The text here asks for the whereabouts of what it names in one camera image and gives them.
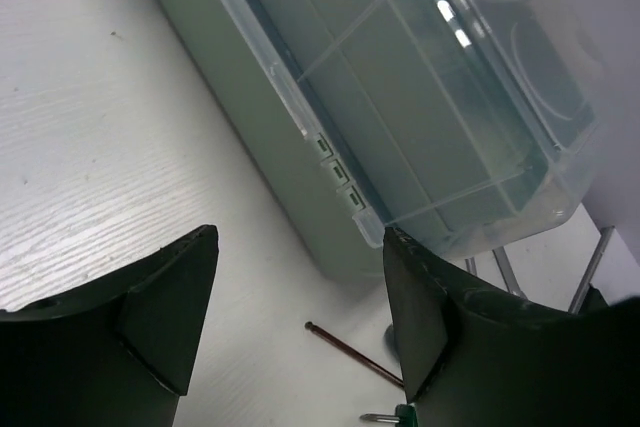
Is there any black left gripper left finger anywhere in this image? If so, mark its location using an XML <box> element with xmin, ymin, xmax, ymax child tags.
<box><xmin>1</xmin><ymin>225</ymin><xmax>219</xmax><ymax>426</ymax></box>

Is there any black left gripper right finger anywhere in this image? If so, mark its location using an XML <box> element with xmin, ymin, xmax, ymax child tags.
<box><xmin>383</xmin><ymin>228</ymin><xmax>639</xmax><ymax>426</ymax></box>

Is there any green screwdriver orange cap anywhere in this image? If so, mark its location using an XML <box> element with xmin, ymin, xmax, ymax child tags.
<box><xmin>359</xmin><ymin>404</ymin><xmax>418</xmax><ymax>427</ymax></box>

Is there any small silver ratchet wrench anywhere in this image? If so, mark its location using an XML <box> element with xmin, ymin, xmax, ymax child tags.
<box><xmin>465</xmin><ymin>247</ymin><xmax>527</xmax><ymax>299</ymax></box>

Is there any thin brown hex key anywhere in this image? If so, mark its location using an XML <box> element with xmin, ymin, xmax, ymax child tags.
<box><xmin>304</xmin><ymin>321</ymin><xmax>404</xmax><ymax>390</ymax></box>

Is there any large silver ratchet wrench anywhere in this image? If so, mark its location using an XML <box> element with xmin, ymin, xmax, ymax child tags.
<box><xmin>568</xmin><ymin>226</ymin><xmax>615</xmax><ymax>314</ymax></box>

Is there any green toolbox with clear lid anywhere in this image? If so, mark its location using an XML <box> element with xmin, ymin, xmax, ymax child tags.
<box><xmin>158</xmin><ymin>0</ymin><xmax>605</xmax><ymax>279</ymax></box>

